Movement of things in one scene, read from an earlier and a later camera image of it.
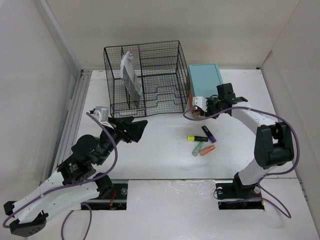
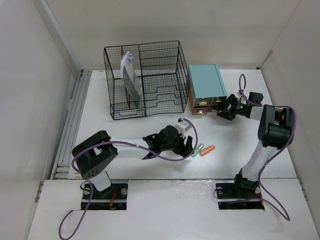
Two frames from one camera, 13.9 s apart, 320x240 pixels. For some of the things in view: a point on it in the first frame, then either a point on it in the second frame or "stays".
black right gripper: [208, 113] -> [226, 115]
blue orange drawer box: [203, 79] stays
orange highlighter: [205, 150] stays
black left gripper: [135, 130] -> [183, 150]
